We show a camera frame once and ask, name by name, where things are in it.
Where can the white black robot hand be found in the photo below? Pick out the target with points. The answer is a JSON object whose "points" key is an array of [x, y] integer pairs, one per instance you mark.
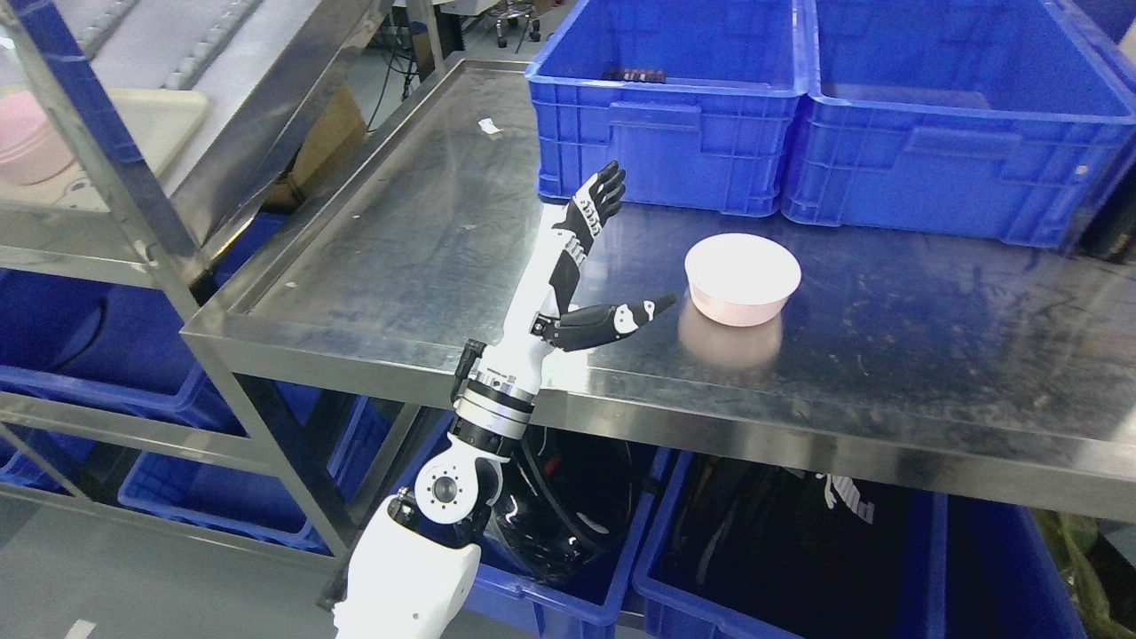
{"points": [[539, 319]]}

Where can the pink ikea bowl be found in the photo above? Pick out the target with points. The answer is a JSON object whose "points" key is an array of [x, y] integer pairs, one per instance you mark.
{"points": [[740, 279]]}

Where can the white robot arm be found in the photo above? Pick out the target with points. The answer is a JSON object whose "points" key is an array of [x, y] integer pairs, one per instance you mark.
{"points": [[413, 567]]}

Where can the blue bin lower shelf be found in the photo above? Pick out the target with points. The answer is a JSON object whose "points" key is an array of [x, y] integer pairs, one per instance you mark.
{"points": [[102, 345]]}

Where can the stainless steel shelf rack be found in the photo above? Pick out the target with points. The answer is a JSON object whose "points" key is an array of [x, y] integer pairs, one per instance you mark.
{"points": [[171, 233]]}

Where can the black helmet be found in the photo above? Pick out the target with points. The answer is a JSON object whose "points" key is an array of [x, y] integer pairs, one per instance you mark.
{"points": [[566, 503]]}

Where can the white paper scrap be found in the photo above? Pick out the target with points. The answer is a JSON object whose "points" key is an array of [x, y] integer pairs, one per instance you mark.
{"points": [[488, 126]]}

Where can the blue crate on table left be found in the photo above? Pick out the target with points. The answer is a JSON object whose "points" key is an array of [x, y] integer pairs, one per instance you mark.
{"points": [[695, 100]]}

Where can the blue crate on table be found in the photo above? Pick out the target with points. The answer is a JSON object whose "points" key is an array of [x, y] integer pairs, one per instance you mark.
{"points": [[989, 119], [695, 100]]}

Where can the blue bin under table left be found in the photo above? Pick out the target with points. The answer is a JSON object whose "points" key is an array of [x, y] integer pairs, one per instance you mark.
{"points": [[588, 606]]}

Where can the blue bin under table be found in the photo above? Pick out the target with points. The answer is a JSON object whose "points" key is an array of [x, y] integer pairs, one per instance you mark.
{"points": [[588, 606], [746, 550]]}

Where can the blue bin under table right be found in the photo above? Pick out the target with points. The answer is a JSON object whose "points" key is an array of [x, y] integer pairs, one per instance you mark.
{"points": [[746, 550]]}

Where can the cream bear tray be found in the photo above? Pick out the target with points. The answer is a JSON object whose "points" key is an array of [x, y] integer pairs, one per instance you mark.
{"points": [[160, 122]]}

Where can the stainless steel table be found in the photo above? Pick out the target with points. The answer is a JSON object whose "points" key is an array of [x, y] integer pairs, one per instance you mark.
{"points": [[936, 362]]}

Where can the blue crate on table right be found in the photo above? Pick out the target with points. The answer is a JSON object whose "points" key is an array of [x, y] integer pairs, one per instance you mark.
{"points": [[989, 119]]}

